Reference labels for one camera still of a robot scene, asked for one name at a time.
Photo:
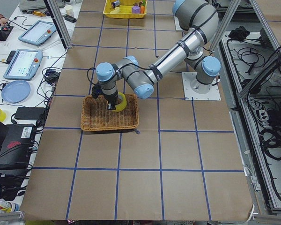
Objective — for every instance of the black computer box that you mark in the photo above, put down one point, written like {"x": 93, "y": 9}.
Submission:
{"x": 16, "y": 141}

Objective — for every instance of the black labelled can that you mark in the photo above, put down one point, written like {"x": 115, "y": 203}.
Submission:
{"x": 115, "y": 3}

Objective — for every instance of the white lidded cup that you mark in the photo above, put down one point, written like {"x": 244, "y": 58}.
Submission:
{"x": 69, "y": 10}

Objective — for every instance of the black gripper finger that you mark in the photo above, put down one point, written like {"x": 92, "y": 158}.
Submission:
{"x": 111, "y": 106}

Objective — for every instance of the orange toy carrot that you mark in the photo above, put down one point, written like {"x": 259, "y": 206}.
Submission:
{"x": 142, "y": 9}

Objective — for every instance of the blue teach pendant near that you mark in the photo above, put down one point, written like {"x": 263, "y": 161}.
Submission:
{"x": 23, "y": 65}

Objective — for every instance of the yellow packing tape roll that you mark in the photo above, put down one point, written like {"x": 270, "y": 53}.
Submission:
{"x": 123, "y": 103}

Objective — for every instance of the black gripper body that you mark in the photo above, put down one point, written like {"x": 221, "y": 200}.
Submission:
{"x": 111, "y": 101}

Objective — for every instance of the blue plastic plate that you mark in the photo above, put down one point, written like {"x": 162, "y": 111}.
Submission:
{"x": 16, "y": 91}

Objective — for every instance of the purple foam cube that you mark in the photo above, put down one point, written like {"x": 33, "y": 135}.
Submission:
{"x": 136, "y": 10}

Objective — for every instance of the yellow woven tray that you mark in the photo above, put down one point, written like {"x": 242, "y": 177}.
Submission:
{"x": 125, "y": 9}

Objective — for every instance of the brown wicker basket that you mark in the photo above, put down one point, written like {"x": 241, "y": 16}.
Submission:
{"x": 96, "y": 117}

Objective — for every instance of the blue teach pendant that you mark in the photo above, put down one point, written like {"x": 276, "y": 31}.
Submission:
{"x": 38, "y": 33}
{"x": 23, "y": 65}

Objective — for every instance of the blue teach pendant far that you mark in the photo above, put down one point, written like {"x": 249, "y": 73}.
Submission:
{"x": 38, "y": 33}

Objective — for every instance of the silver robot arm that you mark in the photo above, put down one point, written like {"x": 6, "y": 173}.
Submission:
{"x": 199, "y": 20}

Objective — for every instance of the aluminium frame post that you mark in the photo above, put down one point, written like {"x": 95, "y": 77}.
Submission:
{"x": 59, "y": 23}

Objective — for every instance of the black power adapter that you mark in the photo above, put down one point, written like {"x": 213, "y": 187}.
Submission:
{"x": 27, "y": 113}

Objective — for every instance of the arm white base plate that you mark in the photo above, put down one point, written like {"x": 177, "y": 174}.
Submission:
{"x": 177, "y": 25}
{"x": 193, "y": 90}

